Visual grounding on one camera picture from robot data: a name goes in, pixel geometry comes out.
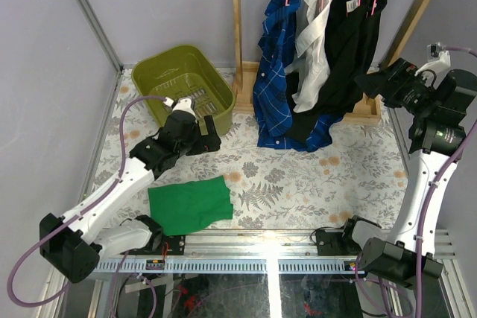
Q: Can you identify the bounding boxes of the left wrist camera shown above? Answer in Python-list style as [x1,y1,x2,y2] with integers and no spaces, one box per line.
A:
[164,97,197,124]

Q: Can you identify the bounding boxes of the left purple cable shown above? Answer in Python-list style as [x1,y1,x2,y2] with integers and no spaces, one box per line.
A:
[7,95,168,308]

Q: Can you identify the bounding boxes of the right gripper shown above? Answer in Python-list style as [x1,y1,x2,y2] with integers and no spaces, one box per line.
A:
[353,58,437,118]

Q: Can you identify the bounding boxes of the white shirt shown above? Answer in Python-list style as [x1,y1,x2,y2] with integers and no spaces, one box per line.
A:
[285,0,332,113]

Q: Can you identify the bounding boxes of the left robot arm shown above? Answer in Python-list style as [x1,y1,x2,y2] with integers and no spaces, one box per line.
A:
[40,110,221,284]

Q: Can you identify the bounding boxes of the wooden clothes rack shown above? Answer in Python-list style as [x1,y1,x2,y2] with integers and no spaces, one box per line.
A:
[233,0,431,126]

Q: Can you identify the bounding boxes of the green cloth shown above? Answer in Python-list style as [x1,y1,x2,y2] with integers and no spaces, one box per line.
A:
[148,176,233,236]

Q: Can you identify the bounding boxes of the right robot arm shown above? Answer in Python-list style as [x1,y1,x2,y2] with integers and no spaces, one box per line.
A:
[339,58,476,288]

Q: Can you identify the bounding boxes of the aluminium rail frame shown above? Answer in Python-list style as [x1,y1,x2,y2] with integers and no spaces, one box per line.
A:
[37,228,477,318]

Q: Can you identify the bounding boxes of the floral table mat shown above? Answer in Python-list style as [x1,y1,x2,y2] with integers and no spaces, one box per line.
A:
[92,67,411,230]

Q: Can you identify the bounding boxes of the blue plaid shirt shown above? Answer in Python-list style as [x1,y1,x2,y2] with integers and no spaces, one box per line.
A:
[253,0,342,152]

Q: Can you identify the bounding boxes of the olive green plastic basket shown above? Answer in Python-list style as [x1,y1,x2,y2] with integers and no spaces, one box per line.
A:
[131,45,236,136]

